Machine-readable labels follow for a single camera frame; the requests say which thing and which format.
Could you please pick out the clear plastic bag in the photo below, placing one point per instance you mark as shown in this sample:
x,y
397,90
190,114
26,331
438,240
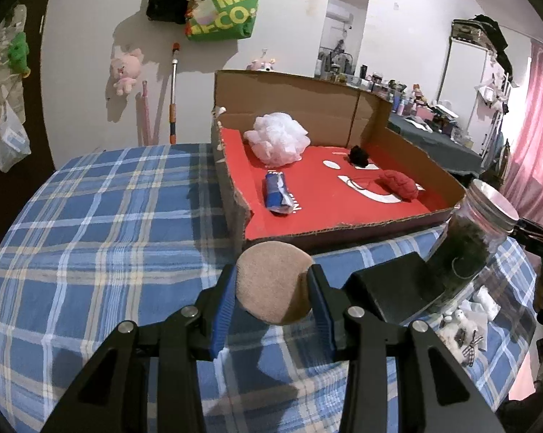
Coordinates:
x,y
12,144

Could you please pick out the white gauze cloth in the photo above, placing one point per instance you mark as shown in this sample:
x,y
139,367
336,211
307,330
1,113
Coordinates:
x,y
488,302

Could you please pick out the white wardrobe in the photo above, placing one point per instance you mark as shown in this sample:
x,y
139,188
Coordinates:
x,y
465,72

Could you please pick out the pink plush toy white face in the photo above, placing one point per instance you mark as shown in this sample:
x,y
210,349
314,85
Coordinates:
x,y
262,65

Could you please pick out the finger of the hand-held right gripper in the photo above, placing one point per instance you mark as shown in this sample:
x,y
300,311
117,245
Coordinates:
x,y
537,234

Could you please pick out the white mesh bath pouf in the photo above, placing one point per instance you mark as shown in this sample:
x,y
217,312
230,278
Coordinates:
x,y
278,137

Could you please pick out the white plush toy checkered bow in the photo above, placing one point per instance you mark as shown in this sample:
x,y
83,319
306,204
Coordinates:
x,y
456,333

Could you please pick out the green plush toy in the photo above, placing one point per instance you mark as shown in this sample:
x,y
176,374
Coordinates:
x,y
18,52

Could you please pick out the desk with dark green cloth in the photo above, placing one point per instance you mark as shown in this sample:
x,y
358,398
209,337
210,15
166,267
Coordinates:
x,y
438,144

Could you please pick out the red rabbit towel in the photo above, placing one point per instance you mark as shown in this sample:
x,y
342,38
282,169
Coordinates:
x,y
400,185

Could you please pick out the pink curtain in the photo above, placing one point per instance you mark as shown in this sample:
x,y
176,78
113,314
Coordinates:
x,y
537,135

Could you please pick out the pink umbrella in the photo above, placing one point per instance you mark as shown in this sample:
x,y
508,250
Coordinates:
x,y
145,112

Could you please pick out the blue plaid blanket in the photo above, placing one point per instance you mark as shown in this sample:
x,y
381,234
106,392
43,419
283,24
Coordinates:
x,y
95,257

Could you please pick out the dark bag on wardrobe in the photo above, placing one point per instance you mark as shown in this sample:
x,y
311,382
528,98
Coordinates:
x,y
483,31

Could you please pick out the black rectangular block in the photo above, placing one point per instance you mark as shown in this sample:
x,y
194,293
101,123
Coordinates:
x,y
389,284

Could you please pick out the black scrunchie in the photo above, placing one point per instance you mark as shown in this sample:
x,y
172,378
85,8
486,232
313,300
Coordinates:
x,y
358,155

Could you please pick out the cardboard box red inside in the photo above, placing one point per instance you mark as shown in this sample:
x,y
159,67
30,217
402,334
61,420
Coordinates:
x,y
343,198

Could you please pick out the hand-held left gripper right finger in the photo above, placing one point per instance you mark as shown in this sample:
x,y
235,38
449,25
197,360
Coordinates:
x,y
321,315

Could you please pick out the green tote bag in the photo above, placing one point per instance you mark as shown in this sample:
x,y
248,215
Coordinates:
x,y
226,13

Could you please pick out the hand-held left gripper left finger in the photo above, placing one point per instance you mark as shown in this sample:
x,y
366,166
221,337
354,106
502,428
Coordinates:
x,y
222,315

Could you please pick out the white orange mop pole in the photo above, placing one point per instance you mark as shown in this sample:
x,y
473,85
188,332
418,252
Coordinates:
x,y
174,99

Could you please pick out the wall mirror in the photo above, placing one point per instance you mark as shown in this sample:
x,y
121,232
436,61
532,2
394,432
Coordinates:
x,y
348,0

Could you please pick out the clutter of cosmetic bottles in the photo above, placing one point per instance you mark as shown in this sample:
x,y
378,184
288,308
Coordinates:
x,y
389,90

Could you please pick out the tan round powder puff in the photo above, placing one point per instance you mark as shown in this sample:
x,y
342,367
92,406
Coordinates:
x,y
271,279

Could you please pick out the dark wooden door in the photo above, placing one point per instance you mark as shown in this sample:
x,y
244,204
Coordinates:
x,y
41,99

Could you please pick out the large glass jar metal lid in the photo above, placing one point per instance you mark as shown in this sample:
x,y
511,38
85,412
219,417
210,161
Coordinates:
x,y
470,239

